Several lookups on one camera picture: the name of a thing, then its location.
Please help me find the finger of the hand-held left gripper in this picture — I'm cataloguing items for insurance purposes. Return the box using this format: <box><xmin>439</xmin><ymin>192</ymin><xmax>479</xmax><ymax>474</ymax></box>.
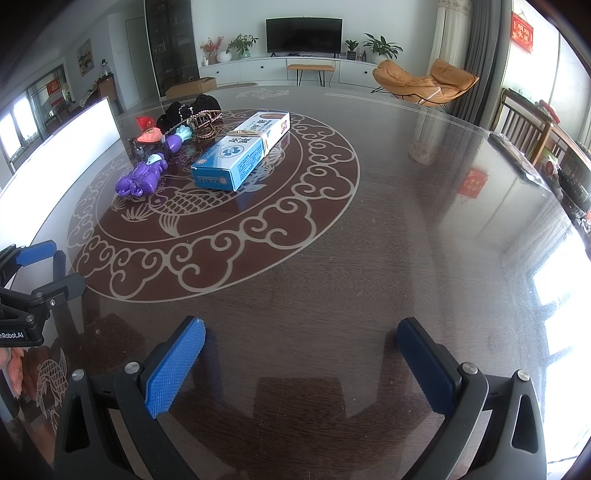
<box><xmin>0</xmin><ymin>240</ymin><xmax>57</xmax><ymax>289</ymax></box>
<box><xmin>31</xmin><ymin>251</ymin><xmax>86</xmax><ymax>319</ymax></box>

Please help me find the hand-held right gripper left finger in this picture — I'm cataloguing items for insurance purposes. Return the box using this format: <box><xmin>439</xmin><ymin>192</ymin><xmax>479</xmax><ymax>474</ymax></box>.
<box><xmin>54</xmin><ymin>316</ymin><xmax>207</xmax><ymax>480</ymax></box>

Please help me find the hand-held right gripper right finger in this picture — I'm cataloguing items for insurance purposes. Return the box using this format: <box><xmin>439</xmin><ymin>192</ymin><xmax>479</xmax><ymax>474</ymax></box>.
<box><xmin>396</xmin><ymin>317</ymin><xmax>548</xmax><ymax>480</ymax></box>

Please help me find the white storage box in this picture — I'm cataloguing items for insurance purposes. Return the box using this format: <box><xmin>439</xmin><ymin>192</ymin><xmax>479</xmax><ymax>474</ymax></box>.
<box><xmin>0</xmin><ymin>97</ymin><xmax>122</xmax><ymax>252</ymax></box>

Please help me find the dark patterned desktop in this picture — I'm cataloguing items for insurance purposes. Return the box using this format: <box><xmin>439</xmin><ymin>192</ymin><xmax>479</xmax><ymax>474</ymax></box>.
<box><xmin>18</xmin><ymin>85</ymin><xmax>591</xmax><ymax>480</ymax></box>

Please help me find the person's left hand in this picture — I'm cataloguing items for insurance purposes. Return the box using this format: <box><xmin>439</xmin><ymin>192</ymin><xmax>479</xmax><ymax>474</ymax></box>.
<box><xmin>0</xmin><ymin>347</ymin><xmax>26</xmax><ymax>398</ymax></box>

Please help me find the purple toy mirror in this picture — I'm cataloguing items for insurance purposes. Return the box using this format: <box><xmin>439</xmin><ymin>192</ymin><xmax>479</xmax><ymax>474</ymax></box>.
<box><xmin>115</xmin><ymin>154</ymin><xmax>168</xmax><ymax>199</ymax></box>

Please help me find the small purple teal toy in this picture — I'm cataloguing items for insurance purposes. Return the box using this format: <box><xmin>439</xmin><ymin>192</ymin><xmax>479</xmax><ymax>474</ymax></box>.
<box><xmin>164</xmin><ymin>126</ymin><xmax>191</xmax><ymax>154</ymax></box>

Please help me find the black scrunchie with rhinestones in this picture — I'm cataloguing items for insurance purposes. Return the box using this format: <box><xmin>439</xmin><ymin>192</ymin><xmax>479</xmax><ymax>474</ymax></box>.
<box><xmin>156</xmin><ymin>95</ymin><xmax>222</xmax><ymax>132</ymax></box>

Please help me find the beaded hair claw clip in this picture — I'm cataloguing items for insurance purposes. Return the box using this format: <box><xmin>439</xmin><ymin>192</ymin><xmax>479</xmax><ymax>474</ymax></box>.
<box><xmin>185</xmin><ymin>110</ymin><xmax>223</xmax><ymax>141</ymax></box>

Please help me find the blue cardboard box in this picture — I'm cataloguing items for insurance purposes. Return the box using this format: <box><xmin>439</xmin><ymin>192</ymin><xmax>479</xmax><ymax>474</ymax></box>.
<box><xmin>191</xmin><ymin>112</ymin><xmax>291</xmax><ymax>192</ymax></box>

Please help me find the white door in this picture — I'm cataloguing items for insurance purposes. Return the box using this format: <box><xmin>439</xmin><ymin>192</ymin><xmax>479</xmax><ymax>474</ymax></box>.
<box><xmin>126</xmin><ymin>17</ymin><xmax>148</xmax><ymax>107</ymax></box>

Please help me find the brown cardboard box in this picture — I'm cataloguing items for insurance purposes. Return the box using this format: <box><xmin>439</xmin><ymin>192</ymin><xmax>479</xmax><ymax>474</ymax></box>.
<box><xmin>165</xmin><ymin>76</ymin><xmax>217</xmax><ymax>99</ymax></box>

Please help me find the dark glass display cabinet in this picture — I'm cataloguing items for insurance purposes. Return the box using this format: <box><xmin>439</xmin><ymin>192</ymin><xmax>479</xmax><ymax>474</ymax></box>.
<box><xmin>144</xmin><ymin>0</ymin><xmax>200</xmax><ymax>97</ymax></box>

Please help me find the wooden dining chair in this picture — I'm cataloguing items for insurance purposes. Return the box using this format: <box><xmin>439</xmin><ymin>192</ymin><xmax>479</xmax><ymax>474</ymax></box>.
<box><xmin>492</xmin><ymin>89</ymin><xmax>559</xmax><ymax>158</ymax></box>

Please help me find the red flower plant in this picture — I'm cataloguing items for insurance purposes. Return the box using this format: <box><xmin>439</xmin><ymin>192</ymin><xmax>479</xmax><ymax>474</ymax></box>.
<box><xmin>200</xmin><ymin>38</ymin><xmax>225</xmax><ymax>65</ymax></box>

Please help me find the orange lounge chair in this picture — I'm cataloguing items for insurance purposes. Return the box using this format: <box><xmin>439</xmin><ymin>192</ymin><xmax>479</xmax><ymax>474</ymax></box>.
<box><xmin>372</xmin><ymin>58</ymin><xmax>480</xmax><ymax>109</ymax></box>

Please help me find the white television cabinet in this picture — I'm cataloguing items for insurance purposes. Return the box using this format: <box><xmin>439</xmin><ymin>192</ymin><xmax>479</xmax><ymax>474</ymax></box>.
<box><xmin>198</xmin><ymin>55</ymin><xmax>393</xmax><ymax>88</ymax></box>

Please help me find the green potted plant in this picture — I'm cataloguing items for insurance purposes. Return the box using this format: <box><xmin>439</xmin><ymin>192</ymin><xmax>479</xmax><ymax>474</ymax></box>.
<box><xmin>227</xmin><ymin>34</ymin><xmax>259</xmax><ymax>59</ymax></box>

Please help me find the grey and white curtain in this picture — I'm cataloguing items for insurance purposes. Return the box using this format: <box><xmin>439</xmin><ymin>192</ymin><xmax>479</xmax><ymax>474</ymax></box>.
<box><xmin>427</xmin><ymin>0</ymin><xmax>513</xmax><ymax>125</ymax></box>

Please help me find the wooden bench with metal legs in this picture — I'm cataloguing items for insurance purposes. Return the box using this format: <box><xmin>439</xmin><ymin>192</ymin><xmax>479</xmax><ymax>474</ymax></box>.
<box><xmin>287</xmin><ymin>64</ymin><xmax>335</xmax><ymax>86</ymax></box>

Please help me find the large leafy potted plant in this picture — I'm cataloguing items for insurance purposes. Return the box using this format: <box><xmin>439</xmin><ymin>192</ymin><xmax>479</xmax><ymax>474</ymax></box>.
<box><xmin>362</xmin><ymin>33</ymin><xmax>403</xmax><ymax>64</ymax></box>

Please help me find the black television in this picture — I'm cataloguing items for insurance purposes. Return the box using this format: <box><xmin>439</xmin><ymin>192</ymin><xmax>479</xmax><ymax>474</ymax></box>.
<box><xmin>266</xmin><ymin>17</ymin><xmax>343</xmax><ymax>57</ymax></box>

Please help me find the framed wall painting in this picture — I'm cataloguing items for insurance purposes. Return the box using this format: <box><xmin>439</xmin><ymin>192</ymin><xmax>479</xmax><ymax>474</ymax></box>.
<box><xmin>76</xmin><ymin>39</ymin><xmax>94</xmax><ymax>77</ymax></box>

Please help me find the red wall hanging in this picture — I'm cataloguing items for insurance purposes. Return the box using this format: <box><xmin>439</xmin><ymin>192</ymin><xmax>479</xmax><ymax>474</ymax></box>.
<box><xmin>510</xmin><ymin>11</ymin><xmax>534</xmax><ymax>55</ymax></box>

